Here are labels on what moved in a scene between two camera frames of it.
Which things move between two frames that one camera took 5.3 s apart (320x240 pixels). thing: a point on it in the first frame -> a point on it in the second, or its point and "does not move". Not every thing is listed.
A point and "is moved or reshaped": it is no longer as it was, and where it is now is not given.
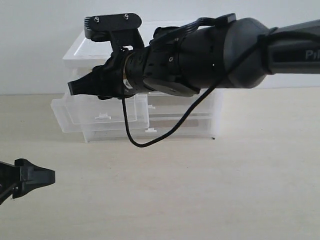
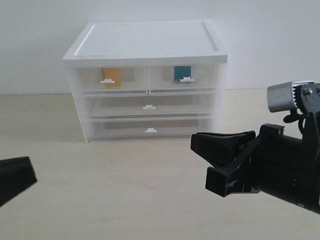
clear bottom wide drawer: [189, 127] does not move
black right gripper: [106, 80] -> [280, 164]
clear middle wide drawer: [165, 105] does not move
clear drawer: [97, 118] is moved or reshaped
